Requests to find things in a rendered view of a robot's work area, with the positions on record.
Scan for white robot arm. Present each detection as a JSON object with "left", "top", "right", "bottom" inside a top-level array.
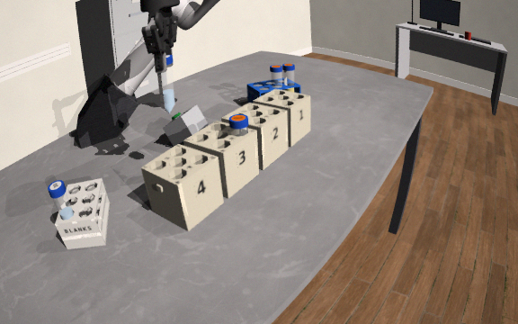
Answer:
[{"left": 110, "top": 0, "right": 220, "bottom": 96}]

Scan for conical centrifuge tube with pink liquid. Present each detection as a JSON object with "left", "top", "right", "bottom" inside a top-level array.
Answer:
[{"left": 270, "top": 65, "right": 282, "bottom": 88}]

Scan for white tube rack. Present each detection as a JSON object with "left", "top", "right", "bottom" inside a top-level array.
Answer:
[{"left": 55, "top": 178, "right": 110, "bottom": 249}]

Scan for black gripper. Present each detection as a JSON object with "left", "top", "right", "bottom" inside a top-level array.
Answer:
[{"left": 140, "top": 0, "right": 180, "bottom": 73}]

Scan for beige block with holes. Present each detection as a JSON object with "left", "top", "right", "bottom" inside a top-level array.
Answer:
[
  {"left": 183, "top": 121, "right": 259, "bottom": 199},
  {"left": 141, "top": 144, "right": 224, "bottom": 231},
  {"left": 221, "top": 103, "right": 288, "bottom": 170},
  {"left": 253, "top": 89, "right": 310, "bottom": 147}
]

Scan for blue tube rack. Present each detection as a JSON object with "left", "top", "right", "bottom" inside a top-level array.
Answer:
[{"left": 247, "top": 80, "right": 300, "bottom": 103}]

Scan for clear conical tube with tan liquid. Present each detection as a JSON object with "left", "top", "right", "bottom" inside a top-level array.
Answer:
[{"left": 282, "top": 64, "right": 295, "bottom": 92}]

